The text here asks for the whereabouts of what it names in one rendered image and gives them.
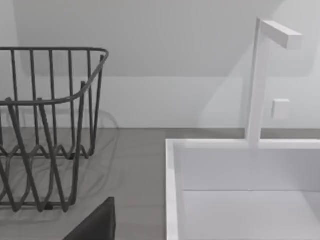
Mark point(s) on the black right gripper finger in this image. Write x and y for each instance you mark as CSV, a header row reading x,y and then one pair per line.
x,y
100,223

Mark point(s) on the tall white tap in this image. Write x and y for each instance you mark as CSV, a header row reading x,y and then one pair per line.
x,y
257,87

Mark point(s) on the white sink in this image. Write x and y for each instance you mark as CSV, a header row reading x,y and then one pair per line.
x,y
225,175

